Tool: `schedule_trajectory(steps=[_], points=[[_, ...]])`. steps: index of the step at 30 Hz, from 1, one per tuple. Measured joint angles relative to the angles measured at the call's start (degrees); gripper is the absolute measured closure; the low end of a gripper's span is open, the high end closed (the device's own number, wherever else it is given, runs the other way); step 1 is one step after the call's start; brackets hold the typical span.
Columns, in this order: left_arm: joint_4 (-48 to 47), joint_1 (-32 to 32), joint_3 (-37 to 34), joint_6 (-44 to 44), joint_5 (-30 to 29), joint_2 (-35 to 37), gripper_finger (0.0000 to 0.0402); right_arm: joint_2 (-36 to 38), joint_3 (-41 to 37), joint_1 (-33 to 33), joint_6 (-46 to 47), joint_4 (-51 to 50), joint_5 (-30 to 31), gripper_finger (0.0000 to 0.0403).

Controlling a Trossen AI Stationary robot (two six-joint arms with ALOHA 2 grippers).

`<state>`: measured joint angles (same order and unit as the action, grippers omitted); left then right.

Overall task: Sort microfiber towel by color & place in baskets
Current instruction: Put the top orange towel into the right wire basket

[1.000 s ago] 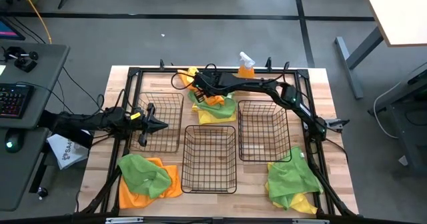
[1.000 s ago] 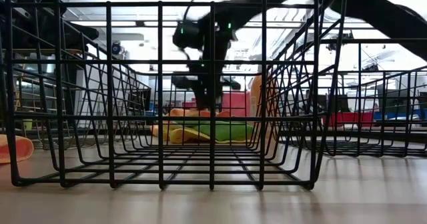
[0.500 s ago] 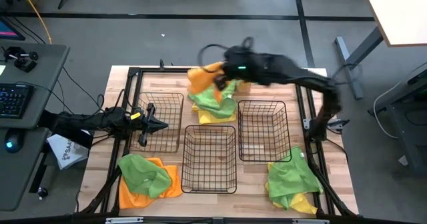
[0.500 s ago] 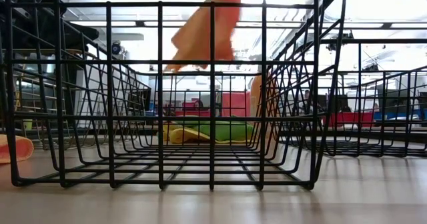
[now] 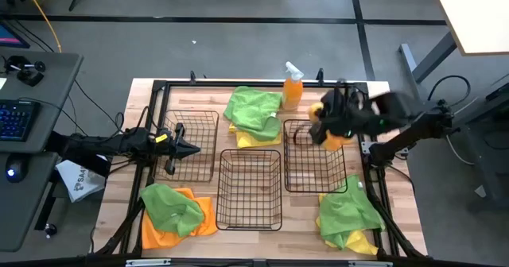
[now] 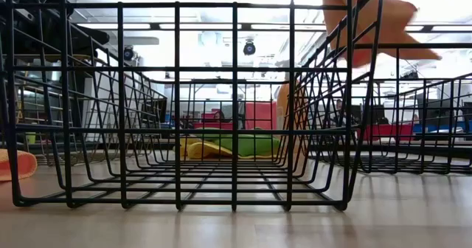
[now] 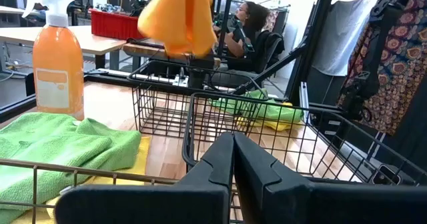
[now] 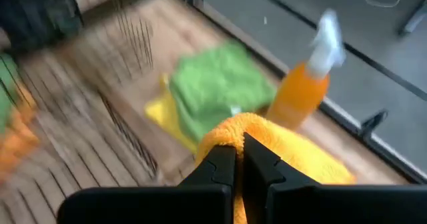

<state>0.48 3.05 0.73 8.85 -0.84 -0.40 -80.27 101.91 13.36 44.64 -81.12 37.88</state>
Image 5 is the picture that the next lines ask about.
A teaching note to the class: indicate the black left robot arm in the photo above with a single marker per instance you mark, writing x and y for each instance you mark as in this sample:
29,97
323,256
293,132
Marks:
115,144

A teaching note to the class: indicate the grey desk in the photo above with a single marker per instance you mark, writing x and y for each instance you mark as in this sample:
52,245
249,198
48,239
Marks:
47,84

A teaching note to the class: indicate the black computer mouse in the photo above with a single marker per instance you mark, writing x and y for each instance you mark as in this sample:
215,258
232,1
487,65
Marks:
15,169

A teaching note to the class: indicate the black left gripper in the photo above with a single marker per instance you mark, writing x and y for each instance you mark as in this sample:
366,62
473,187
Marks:
167,145

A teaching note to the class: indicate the yellow microfiber towel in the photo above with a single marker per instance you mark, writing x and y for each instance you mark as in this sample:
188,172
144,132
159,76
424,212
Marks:
248,140
360,243

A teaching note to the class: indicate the black backlit keyboard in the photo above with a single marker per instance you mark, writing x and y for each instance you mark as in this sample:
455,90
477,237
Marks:
16,120

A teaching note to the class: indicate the green microfiber towel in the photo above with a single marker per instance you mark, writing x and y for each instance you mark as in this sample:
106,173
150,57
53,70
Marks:
346,213
171,209
252,110

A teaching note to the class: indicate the white table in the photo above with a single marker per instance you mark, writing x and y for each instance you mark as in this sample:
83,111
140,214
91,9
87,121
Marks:
473,12

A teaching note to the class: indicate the white printed bag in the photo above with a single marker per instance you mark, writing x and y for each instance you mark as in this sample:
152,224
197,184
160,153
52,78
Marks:
79,181

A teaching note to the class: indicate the computer monitor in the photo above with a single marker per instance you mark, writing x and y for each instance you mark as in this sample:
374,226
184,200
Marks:
10,36

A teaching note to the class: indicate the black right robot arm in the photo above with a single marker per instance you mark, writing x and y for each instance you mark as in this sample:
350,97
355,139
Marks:
417,126

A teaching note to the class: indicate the orange microfiber towel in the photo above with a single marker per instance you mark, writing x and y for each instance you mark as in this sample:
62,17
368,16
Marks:
163,237
336,142

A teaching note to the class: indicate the orange spray bottle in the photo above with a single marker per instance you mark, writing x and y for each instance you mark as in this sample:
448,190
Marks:
292,94

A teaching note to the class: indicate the black clamp device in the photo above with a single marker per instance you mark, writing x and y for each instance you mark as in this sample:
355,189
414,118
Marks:
28,76

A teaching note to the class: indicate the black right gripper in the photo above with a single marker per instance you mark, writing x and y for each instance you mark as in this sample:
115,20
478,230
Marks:
352,114

